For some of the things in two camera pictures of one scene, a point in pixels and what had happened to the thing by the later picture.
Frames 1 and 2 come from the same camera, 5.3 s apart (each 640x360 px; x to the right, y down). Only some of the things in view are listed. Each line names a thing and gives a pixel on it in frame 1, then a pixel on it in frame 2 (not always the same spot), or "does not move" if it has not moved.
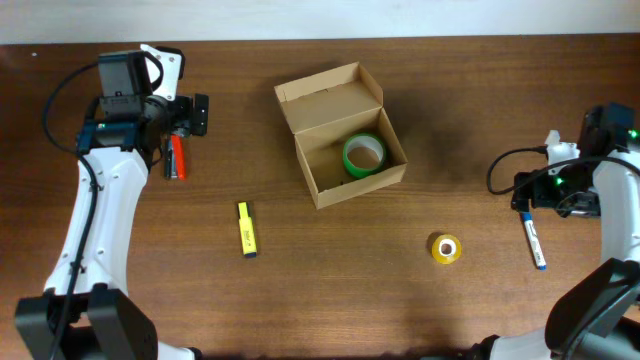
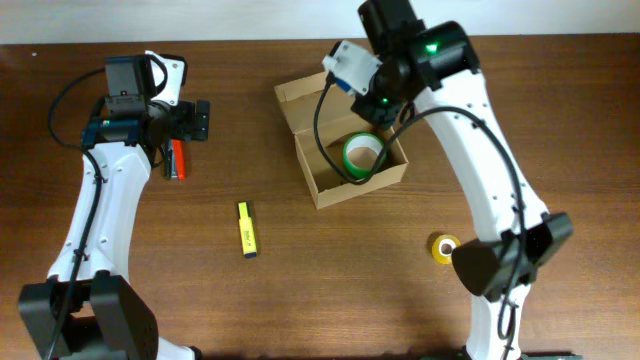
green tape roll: x=363 y=155 does not move
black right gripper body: x=569 y=191 → x=380 y=110
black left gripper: x=184 y=118 does not move
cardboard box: x=324 y=111 does not move
